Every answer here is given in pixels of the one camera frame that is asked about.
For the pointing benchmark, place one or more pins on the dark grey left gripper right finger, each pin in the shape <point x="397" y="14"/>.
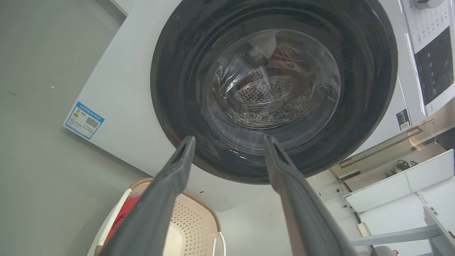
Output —
<point x="302" y="213"/>

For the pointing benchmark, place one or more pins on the small dark sticker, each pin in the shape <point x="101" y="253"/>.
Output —
<point x="403" y="119"/>

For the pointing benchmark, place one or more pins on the white office partition cabinet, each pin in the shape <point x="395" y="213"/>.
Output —
<point x="391" y="188"/>

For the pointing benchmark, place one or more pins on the round black washing machine door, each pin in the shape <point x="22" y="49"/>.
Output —
<point x="170" y="89"/>

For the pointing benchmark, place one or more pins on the grey metal stand with caster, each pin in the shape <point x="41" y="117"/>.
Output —
<point x="394" y="236"/>

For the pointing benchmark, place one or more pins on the red garment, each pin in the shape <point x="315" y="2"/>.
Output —
<point x="123" y="213"/>

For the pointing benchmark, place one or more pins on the blue energy label sticker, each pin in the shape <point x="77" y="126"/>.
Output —
<point x="84" y="120"/>

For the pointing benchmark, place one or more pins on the green potted plant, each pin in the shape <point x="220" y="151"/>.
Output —
<point x="401" y="167"/>

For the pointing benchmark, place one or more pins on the beige perforated laundry basket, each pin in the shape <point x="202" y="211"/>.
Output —
<point x="193" y="227"/>

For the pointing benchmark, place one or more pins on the white front-load washing machine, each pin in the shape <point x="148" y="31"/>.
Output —
<point x="117" y="89"/>

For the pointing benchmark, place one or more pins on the silver washer control knob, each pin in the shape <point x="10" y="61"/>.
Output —
<point x="428" y="3"/>

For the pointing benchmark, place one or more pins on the round washer filter cover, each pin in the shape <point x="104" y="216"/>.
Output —
<point x="213" y="197"/>

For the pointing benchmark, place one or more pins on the black washer display panel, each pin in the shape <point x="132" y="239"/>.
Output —
<point x="435" y="67"/>

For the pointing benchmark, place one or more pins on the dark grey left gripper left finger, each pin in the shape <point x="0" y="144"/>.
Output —
<point x="153" y="213"/>

